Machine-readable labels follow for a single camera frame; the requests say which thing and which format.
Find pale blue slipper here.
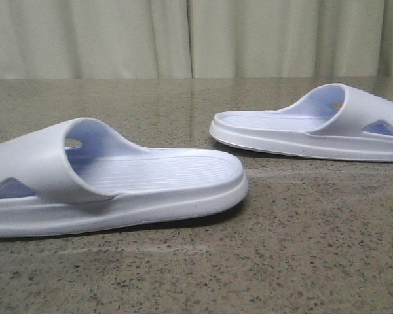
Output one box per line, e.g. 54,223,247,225
0,118,248,237
209,83,393,162

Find beige curtain backdrop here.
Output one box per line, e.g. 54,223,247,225
0,1,393,79

